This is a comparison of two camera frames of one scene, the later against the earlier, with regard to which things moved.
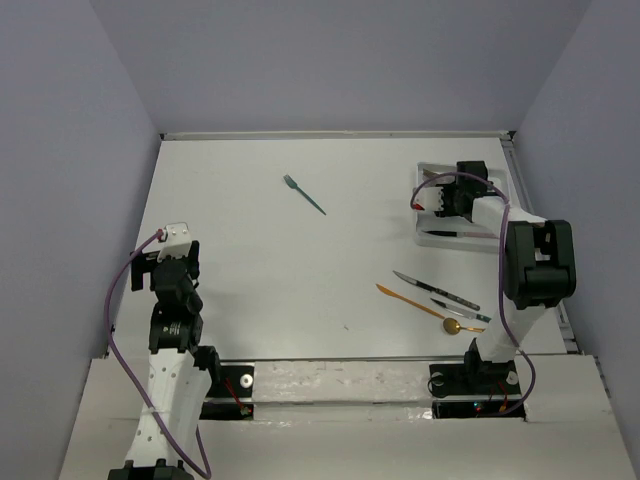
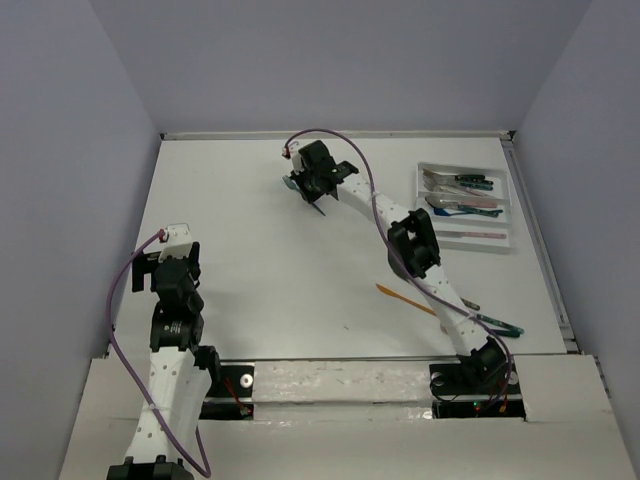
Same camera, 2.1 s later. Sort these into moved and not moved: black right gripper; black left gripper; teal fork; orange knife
Moved: black right gripper
Not moved: orange knife; black left gripper; teal fork
